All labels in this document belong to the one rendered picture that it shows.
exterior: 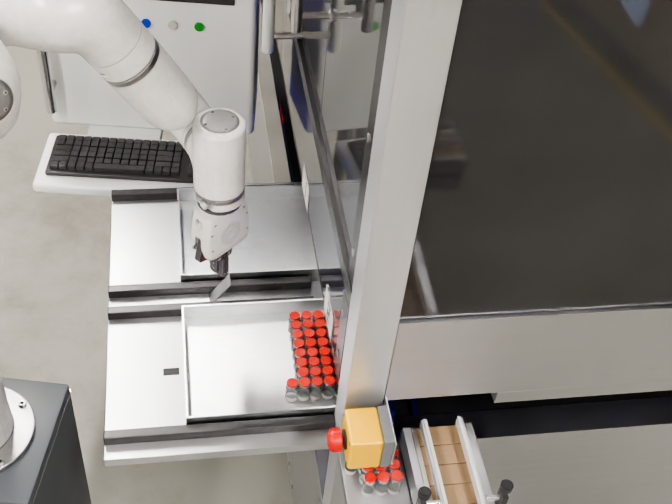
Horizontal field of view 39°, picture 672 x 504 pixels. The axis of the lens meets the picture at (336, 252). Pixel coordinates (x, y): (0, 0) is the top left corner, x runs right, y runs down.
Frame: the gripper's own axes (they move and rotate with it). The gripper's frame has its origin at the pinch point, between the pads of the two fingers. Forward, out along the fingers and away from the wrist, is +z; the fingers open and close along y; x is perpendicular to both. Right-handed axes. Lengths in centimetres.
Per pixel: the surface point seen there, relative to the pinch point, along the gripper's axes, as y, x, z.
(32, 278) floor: 26, 111, 107
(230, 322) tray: 2.8, -0.3, 18.5
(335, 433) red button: -10.4, -36.6, 5.1
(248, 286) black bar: 11.2, 3.0, 17.2
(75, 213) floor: 56, 126, 107
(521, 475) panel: 23, -59, 32
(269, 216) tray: 30.4, 15.0, 18.6
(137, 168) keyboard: 25, 52, 24
